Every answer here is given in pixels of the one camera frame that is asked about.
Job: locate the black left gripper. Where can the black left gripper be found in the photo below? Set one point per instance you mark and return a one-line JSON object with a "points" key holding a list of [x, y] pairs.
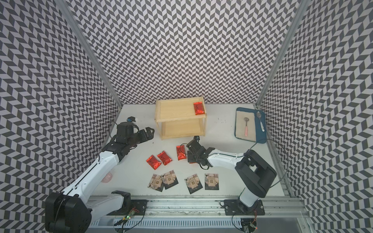
{"points": [[142, 133]]}

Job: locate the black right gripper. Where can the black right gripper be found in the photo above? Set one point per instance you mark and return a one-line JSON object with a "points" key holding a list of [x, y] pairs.
{"points": [[190, 157]]}

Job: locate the brown tea bag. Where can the brown tea bag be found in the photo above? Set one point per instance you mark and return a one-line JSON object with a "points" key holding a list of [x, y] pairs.
{"points": [[169, 179], [193, 183], [156, 183], [211, 181]]}

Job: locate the light wooden two-tier shelf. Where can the light wooden two-tier shelf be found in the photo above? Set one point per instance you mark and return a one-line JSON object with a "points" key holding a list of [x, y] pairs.
{"points": [[176, 118]]}

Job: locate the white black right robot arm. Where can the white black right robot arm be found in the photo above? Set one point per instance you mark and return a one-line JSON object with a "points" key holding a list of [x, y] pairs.
{"points": [[255, 172]]}

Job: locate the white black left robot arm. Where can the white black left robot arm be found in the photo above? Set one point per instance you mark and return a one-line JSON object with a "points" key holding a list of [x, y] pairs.
{"points": [[70, 210]]}

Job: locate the small pink dish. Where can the small pink dish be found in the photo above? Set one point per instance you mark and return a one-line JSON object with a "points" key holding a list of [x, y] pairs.
{"points": [[107, 178]]}

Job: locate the beige cloth mat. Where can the beige cloth mat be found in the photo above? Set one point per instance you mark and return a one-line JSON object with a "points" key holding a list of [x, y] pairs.
{"points": [[240, 126]]}

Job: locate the blue tray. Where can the blue tray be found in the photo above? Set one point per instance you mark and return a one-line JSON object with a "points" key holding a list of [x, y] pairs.
{"points": [[261, 137]]}

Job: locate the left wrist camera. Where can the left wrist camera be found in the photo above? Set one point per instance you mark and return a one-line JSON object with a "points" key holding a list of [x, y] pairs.
{"points": [[131, 119]]}

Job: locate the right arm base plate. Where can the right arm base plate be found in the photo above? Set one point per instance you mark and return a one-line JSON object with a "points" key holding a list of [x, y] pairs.
{"points": [[236, 207]]}

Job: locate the pink handled spoon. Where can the pink handled spoon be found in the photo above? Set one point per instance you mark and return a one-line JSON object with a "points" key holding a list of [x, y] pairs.
{"points": [[246, 119]]}

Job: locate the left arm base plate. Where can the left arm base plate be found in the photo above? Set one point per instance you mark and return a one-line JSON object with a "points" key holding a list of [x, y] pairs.
{"points": [[135, 208]]}

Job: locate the white handled spoon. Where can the white handled spoon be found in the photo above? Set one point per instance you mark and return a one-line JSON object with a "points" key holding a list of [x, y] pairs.
{"points": [[259, 115]]}

